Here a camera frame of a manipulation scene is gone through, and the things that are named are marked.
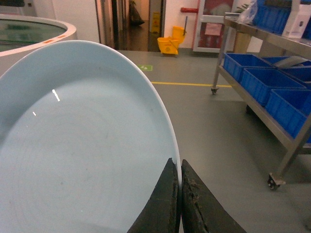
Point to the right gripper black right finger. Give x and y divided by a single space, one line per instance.
201 211

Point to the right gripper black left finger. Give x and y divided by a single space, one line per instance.
161 213

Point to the light blue plate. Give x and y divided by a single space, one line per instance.
84 138

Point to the stainless steel shelf cart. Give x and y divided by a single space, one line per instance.
301 50

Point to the blue bin on cart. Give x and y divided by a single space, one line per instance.
259 82
290 108
235 64

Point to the yellow mop bucket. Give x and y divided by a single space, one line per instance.
170 45

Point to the red fire cabinet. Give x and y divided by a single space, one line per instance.
209 27

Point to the yellow wet floor sign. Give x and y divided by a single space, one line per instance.
155 27

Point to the round white turntable conveyor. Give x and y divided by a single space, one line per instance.
23 34

